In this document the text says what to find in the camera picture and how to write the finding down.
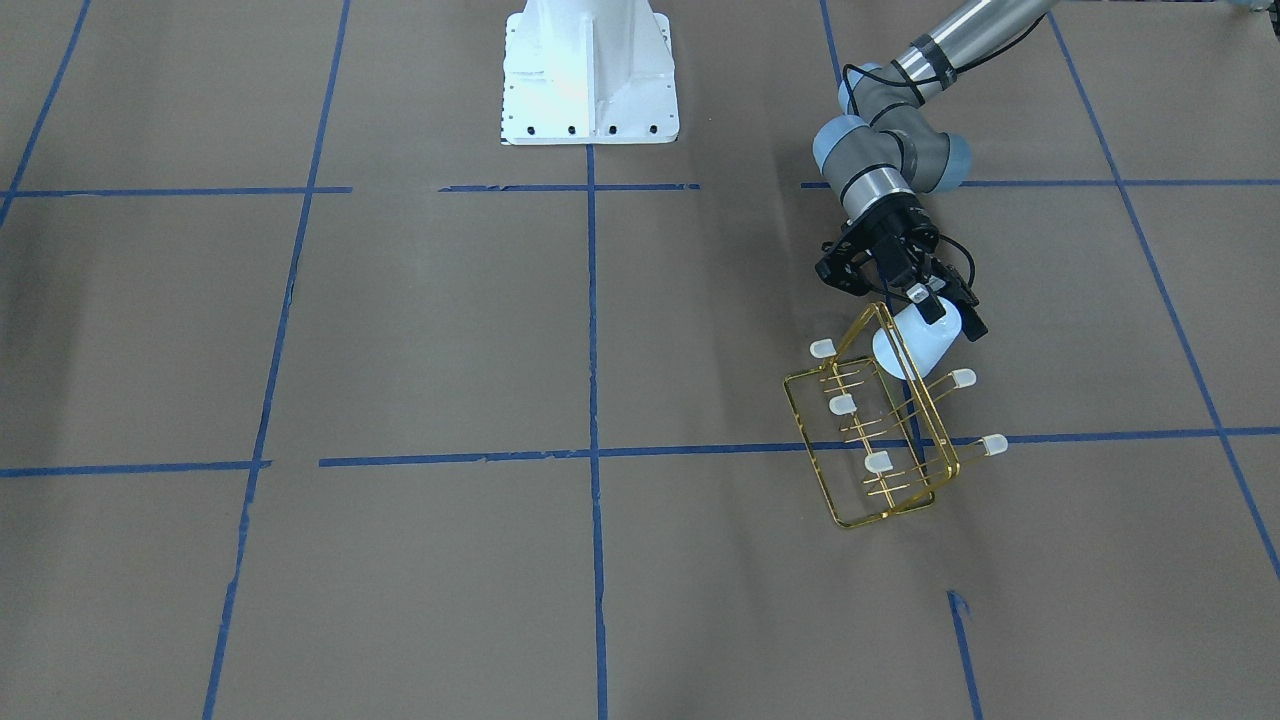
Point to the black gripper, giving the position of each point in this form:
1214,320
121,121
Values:
897,232

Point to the light blue plastic cup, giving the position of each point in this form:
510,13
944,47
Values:
925,344

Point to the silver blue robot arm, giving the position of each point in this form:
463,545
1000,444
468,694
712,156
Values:
880,155

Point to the gold wire cup holder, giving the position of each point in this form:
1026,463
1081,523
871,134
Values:
869,415

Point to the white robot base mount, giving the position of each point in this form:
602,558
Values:
579,72

